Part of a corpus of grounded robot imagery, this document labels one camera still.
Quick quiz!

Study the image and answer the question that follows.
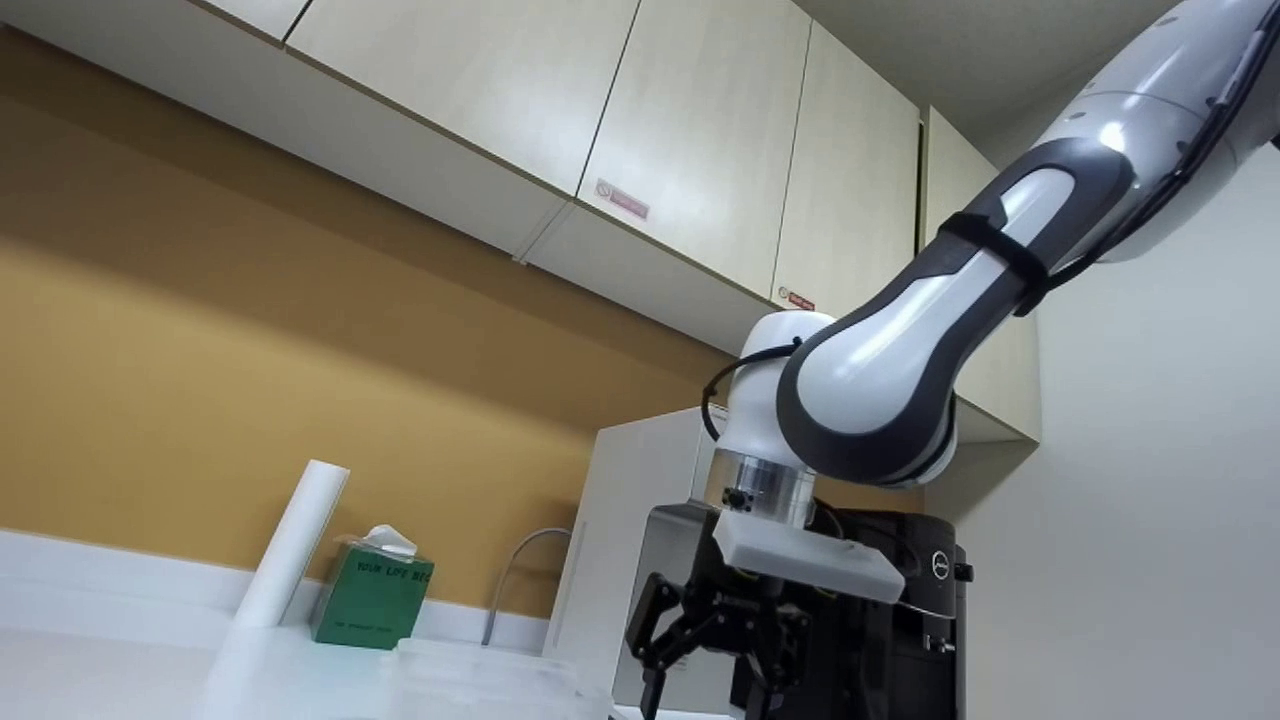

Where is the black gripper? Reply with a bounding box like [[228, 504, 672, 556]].
[[628, 547, 819, 720]]

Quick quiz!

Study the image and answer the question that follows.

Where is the silver water dispenser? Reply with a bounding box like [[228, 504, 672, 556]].
[[543, 403, 733, 720]]

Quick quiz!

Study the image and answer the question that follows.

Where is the black coffee machine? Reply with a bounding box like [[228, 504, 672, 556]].
[[797, 499, 979, 720]]

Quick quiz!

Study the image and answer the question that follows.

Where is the green tissue box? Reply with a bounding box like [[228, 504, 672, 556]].
[[309, 525, 438, 657]]

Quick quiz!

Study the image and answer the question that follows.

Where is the white paper roll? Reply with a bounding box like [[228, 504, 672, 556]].
[[196, 456, 357, 720]]

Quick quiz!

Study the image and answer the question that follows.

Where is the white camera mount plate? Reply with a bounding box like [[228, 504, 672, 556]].
[[707, 504, 912, 601]]

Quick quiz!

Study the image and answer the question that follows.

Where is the grey looped hose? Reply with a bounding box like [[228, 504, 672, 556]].
[[477, 520, 574, 657]]

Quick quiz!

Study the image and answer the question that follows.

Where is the black cable strap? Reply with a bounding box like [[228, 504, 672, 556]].
[[935, 209, 1055, 321]]

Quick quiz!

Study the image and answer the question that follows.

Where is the beige wall cabinet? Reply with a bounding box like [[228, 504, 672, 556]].
[[0, 0, 1048, 450]]

